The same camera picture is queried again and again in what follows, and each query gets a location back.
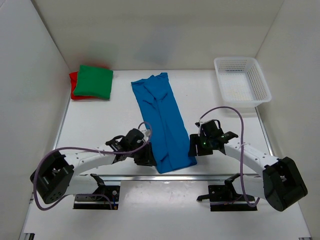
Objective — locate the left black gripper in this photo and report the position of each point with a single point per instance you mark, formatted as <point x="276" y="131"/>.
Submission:
<point x="148" y="158"/>

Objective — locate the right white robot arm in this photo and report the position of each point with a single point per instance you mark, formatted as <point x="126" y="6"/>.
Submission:
<point x="277" y="180"/>

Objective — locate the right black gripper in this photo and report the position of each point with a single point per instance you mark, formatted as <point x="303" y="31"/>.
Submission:
<point x="195" y="140"/>

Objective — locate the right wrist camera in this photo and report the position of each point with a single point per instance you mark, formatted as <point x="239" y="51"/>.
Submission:
<point x="199" y="125"/>

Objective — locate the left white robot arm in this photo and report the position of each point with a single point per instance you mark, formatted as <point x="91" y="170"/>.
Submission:
<point x="61" y="174"/>

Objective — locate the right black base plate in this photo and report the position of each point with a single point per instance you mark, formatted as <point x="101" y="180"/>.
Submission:
<point x="221" y="200"/>

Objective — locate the white plastic basket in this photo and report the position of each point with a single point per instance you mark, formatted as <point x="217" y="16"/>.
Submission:
<point x="241" y="82"/>

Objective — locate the blue t shirt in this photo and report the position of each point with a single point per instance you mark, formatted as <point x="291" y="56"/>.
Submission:
<point x="170" y="140"/>

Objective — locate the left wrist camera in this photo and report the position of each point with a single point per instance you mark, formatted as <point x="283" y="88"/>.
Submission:
<point x="146" y="133"/>

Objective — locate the aluminium rail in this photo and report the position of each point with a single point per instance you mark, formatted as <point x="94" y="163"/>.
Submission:
<point x="167" y="178"/>

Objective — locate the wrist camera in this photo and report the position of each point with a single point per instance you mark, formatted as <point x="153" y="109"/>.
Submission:
<point x="199" y="125"/>
<point x="146" y="133"/>

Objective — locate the red folded t shirt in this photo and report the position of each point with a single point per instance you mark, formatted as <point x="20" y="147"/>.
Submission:
<point x="73" y="81"/>

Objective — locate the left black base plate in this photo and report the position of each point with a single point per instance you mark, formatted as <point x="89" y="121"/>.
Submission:
<point x="104" y="198"/>

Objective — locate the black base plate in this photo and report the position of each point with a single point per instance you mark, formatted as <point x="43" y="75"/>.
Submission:
<point x="221" y="200"/>
<point x="104" y="198"/>

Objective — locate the green folded t shirt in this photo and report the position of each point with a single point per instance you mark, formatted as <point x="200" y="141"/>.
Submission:
<point x="93" y="81"/>

